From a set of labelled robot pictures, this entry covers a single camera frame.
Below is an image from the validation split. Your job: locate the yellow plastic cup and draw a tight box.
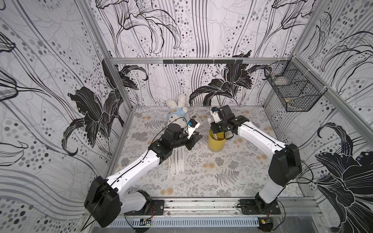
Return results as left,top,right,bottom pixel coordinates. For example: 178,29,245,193
208,130,228,152

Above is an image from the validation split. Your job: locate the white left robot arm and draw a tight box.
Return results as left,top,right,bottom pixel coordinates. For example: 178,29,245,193
84,119,202,228

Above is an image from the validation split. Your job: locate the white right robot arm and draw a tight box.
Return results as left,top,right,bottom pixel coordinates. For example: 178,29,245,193
210,105,303,205

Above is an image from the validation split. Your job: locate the white teddy bear blue shirt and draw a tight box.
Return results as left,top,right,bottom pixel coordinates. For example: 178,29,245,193
166,94,188,129

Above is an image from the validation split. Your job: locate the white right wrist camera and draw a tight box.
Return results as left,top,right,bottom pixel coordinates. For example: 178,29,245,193
210,107,221,123

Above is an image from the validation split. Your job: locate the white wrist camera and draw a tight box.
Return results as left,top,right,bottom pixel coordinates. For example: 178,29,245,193
186,118,201,139
210,107,221,123

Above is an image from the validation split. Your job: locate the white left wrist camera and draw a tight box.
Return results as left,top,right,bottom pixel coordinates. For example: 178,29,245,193
186,118,201,139

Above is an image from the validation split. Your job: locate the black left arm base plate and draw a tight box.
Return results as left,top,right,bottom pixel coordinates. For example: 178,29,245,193
126,200,165,216

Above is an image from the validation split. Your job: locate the black wire basket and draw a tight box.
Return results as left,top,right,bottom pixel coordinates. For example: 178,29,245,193
264,59,327,112

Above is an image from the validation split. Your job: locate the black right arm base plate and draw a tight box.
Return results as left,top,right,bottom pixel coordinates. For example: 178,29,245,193
237,199,281,215

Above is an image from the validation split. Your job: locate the grey slotted cable duct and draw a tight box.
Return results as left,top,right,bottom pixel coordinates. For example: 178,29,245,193
108,217,259,228

